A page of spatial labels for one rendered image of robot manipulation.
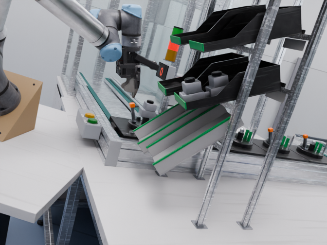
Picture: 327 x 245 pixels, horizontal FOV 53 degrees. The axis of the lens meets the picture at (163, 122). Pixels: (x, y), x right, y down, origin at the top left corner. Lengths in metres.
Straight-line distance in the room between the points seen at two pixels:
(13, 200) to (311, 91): 3.69
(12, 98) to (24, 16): 3.29
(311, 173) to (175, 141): 0.92
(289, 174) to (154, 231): 0.92
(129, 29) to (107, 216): 0.68
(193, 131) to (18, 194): 0.54
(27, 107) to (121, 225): 0.65
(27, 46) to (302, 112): 3.44
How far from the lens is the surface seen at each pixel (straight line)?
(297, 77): 1.02
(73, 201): 1.47
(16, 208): 0.94
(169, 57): 1.56
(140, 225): 0.95
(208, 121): 1.07
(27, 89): 1.40
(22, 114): 1.35
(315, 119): 4.30
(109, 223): 0.93
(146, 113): 1.37
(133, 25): 1.28
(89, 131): 1.34
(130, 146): 1.24
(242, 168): 1.52
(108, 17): 1.25
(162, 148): 1.06
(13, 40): 4.65
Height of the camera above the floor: 1.36
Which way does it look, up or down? 14 degrees down
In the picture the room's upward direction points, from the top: 16 degrees clockwise
